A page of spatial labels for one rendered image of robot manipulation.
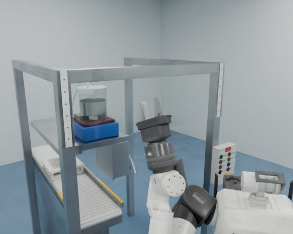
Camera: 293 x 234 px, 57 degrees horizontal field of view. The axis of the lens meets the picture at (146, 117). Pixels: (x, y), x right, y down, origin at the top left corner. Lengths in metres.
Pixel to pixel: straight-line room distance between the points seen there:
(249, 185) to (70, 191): 0.81
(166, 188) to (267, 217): 0.36
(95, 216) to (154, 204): 0.80
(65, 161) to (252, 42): 3.93
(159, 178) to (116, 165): 0.72
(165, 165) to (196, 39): 4.72
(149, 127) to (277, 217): 0.49
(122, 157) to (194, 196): 0.61
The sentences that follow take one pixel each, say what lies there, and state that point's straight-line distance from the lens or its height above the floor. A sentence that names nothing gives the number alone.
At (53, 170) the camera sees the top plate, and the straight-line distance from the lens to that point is 2.02.
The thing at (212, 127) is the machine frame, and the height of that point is 1.29.
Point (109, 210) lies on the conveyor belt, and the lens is 1.65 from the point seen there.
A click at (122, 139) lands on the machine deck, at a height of 1.32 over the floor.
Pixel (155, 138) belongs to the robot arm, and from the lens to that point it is 0.80.
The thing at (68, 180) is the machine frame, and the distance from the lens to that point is 1.33.
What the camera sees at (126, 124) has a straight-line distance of 1.36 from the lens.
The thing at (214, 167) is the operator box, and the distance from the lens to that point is 1.87.
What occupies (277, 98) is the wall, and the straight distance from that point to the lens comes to 4.59.
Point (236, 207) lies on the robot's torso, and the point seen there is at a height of 1.28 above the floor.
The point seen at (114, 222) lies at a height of 0.80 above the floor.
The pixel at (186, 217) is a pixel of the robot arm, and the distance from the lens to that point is 0.96.
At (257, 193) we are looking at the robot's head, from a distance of 0.98.
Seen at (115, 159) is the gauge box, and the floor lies 1.21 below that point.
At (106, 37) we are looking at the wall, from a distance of 5.25.
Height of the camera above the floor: 1.79
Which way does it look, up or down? 14 degrees down
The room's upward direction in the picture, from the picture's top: straight up
